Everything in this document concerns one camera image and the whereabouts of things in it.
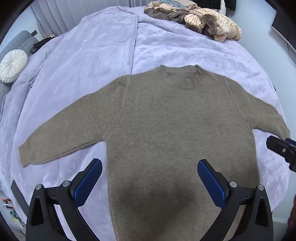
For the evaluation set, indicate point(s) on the cream striped fuzzy garment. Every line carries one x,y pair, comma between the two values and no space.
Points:
222,23

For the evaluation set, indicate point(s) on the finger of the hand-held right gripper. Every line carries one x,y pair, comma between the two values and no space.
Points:
281,148

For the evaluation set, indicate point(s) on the brown fuzzy garment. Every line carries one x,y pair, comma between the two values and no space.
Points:
166,15

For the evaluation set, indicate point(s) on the round white pleated pillow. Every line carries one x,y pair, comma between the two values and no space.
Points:
12,66

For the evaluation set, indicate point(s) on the grey curtain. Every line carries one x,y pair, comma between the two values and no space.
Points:
69,14

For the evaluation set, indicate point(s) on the grey quilted sofa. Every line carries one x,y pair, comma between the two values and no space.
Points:
19,41

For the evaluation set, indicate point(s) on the black clothes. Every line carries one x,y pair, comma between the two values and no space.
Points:
212,4

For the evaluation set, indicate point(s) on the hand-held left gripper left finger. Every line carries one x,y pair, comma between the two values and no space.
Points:
89,178

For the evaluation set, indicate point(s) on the olive brown knit sweater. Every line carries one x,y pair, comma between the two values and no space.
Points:
173,115

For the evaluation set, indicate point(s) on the lavender plush blanket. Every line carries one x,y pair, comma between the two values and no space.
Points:
81,58

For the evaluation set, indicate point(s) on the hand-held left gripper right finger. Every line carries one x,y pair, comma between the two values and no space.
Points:
211,183

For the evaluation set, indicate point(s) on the dark monitor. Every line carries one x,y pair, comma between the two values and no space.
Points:
284,20

